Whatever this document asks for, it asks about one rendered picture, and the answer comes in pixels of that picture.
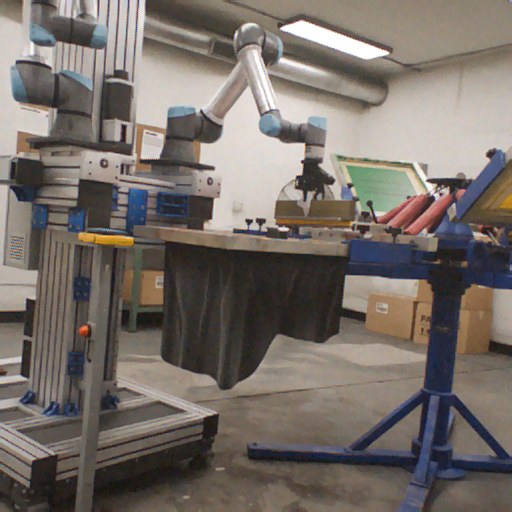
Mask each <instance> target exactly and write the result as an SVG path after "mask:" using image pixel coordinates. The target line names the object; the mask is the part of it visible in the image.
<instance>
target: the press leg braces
mask: <svg viewBox="0 0 512 512"><path fill-rule="evenodd" d="M423 396H424V393H423V392H422V391H421V390H419V391H416V392H415V393H414V394H413V395H412V397H410V398H409V399H408V400H407V401H405V402H403V403H402V404H401V405H399V406H398V407H397V408H396V410H394V411H393V412H392V413H391V414H388V415H387V416H386V417H385V418H383V419H382V420H381V421H380V422H378V424H376V425H375V426H374V427H372V428H371V429H370V430H369V431H368V432H366V433H365V434H363V435H362V437H360V438H359V439H358V440H357V441H355V442H354V443H353V444H352V445H349V446H343V448H344V450H345V451H346V453H361V454H370V452H369V450H368V449H367V447H368V446H369V445H370V444H371V443H373V442H374V441H375V440H377V439H378V438H380V437H381V436H382V434H383V433H385V432H386V431H387V430H388V429H391V428H392V427H393V426H394V425H396V424H397V423H398V422H399V420H401V419H403V418H404V417H405V416H407V415H408V414H409V413H410V412H411V411H413V410H414V409H416V407H417V406H419V405H420V404H421V403H422V402H423ZM453 407H454V408H455V409H456V410H457V411H458V412H459V414H461V416H462V417H463V418H464V419H465V420H466V421H467V422H468V424H469V425H471V427H472V428H473V429H474V430H475V431H476V433H477V434H478V435H479V436H480V437H481V438H482V439H483V440H484V441H485V443H486V444H487V445H488V447H490V448H491V449H492V450H493V451H494V453H495V454H496V455H495V454H490V456H491V458H492V459H494V460H495V461H498V462H512V456H510V455H509V453H507V452H506V451H505V450H504V448H503V447H502V446H501V445H500V443H498V442H497V441H496V439H495V438H494V437H493V436H492V435H491V433H489V432H488V431H487V429H486V428H485V427H484V426H483V425H482V423H480V422H479V420H478V419H477V418H476V417H475V416H474V415H473V413H472V412H471V411H470V410H469V409H468V408H467V407H466V406H465V405H464V404H463V401H461V400H460V399H459V398H458V397H457V396H456V395H455V397H454V405H453ZM438 408H440V399H439V397H438V396H432V395H431V398H430V404H429V411H428V416H427V423H425V425H426V428H424V434H423V439H422V445H421V450H420V456H419V461H418V465H417V471H416V473H414V474H413V476H412V480H411V482H410V484H414V485H418V486H423V488H428V485H429V482H430V479H432V478H430V477H427V474H428V469H429V463H430V458H431V452H432V447H433V440H434V435H435V428H436V422H438V420H437V415H439V410H438Z"/></svg>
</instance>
